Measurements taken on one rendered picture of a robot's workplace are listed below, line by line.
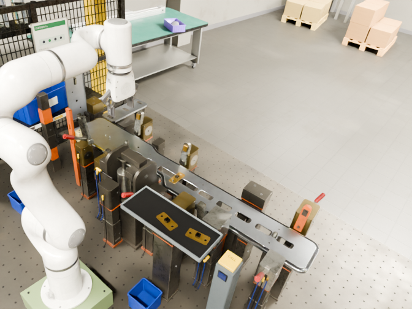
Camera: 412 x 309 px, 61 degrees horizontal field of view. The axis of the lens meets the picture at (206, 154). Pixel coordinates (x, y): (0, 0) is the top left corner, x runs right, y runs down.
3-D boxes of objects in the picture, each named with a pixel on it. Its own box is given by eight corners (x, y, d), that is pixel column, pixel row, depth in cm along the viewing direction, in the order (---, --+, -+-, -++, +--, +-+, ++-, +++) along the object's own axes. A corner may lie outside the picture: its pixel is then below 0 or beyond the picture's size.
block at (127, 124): (139, 157, 224) (139, 119, 207) (125, 165, 216) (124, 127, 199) (131, 152, 227) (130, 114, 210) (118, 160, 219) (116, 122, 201)
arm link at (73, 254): (59, 278, 121) (49, 231, 108) (24, 253, 128) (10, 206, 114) (85, 255, 130) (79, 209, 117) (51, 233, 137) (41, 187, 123)
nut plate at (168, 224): (178, 226, 124) (178, 224, 123) (170, 231, 121) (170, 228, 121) (164, 212, 128) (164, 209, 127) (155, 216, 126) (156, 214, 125)
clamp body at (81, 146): (99, 194, 194) (94, 143, 173) (84, 203, 188) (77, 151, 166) (91, 188, 197) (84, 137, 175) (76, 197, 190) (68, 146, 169)
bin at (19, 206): (41, 206, 182) (38, 194, 176) (23, 217, 175) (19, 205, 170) (28, 196, 186) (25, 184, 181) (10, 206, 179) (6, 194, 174)
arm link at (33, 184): (62, 216, 128) (95, 235, 122) (36, 240, 120) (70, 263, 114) (8, 106, 92) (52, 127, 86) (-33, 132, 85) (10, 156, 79)
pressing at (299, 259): (324, 243, 148) (325, 240, 147) (303, 279, 132) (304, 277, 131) (101, 116, 203) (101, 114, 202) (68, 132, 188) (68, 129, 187)
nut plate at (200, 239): (211, 238, 121) (211, 235, 120) (206, 245, 118) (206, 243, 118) (189, 228, 124) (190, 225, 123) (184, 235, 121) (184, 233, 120)
